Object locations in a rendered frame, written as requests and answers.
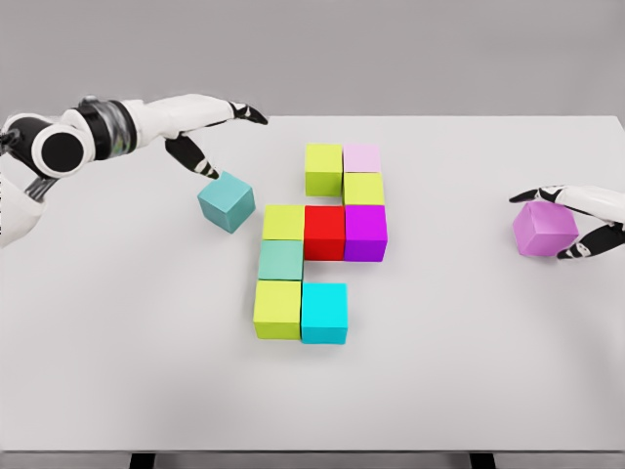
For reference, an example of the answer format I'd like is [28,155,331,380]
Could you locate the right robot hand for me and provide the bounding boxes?
[508,184,625,262]

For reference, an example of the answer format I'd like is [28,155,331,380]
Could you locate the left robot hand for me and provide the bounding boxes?
[163,93,270,181]

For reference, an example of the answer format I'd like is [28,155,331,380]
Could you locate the orchid pink block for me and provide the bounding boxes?
[512,201,580,259]

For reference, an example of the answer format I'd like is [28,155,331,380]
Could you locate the teal block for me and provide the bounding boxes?
[196,170,257,235]

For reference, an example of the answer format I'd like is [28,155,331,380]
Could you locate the yellow-green block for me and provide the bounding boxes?
[342,172,386,208]
[262,204,307,242]
[252,278,303,342]
[305,143,344,198]

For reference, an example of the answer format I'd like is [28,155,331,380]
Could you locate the pale pink block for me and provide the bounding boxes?
[342,143,383,175]

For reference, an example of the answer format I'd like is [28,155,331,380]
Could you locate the sea-green block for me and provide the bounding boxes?
[257,238,306,282]

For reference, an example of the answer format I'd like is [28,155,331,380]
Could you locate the red block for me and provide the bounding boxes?
[303,204,347,262]

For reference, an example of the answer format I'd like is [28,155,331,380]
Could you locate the purple block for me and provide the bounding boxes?
[343,204,389,264]

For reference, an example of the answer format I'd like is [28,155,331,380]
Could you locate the cyan block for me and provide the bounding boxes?
[300,282,349,346]

